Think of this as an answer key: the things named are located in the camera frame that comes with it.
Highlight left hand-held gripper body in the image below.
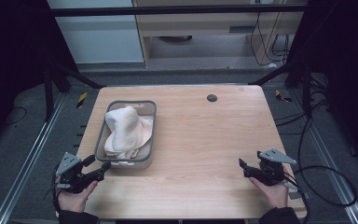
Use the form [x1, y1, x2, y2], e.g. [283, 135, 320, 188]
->
[54, 151, 106, 194]

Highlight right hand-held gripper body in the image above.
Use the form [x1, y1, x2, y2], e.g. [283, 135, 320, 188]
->
[243, 147, 299, 190]

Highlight white towel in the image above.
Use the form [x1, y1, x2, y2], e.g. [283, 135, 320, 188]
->
[103, 105, 147, 157]

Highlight beige basket with grey rim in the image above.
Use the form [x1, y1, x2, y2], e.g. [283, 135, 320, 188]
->
[93, 99, 158, 171]

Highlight person's right hand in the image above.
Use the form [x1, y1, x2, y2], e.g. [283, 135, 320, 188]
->
[249, 176, 291, 210]

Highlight person's left hand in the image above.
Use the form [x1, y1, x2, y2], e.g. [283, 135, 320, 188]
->
[56, 180, 99, 215]

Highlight pale pink cloth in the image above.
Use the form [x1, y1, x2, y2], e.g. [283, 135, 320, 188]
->
[104, 117, 154, 160]

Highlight yellow black tape marker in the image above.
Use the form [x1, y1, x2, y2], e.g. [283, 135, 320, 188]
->
[274, 89, 294, 104]
[76, 91, 89, 109]

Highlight black metal stand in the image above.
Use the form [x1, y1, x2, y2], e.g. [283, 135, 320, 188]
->
[247, 60, 313, 119]
[42, 60, 105, 123]

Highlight white cabinet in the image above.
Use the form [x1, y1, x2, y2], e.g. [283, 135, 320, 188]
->
[47, 0, 145, 65]

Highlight light wooden desk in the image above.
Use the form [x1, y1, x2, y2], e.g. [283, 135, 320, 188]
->
[132, 0, 310, 68]

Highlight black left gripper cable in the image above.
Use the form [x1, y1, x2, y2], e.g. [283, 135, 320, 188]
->
[49, 175, 61, 217]

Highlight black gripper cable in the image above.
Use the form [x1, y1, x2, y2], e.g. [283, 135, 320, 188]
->
[283, 115, 358, 224]
[49, 175, 61, 217]

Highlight aluminium floor rail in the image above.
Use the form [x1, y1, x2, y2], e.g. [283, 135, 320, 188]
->
[291, 89, 358, 224]
[0, 92, 67, 224]

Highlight black floor cables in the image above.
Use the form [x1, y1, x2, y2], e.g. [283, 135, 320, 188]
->
[274, 78, 335, 136]

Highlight thin black floor cable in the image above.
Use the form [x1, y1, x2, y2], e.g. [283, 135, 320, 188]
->
[4, 105, 28, 127]

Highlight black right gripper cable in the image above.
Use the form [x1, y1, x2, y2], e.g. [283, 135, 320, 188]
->
[283, 115, 358, 224]

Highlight black cables under desk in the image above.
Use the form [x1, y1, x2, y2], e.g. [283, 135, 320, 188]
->
[249, 11, 292, 67]

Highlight black horizontal frame bar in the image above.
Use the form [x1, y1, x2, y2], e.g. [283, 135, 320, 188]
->
[49, 4, 310, 18]

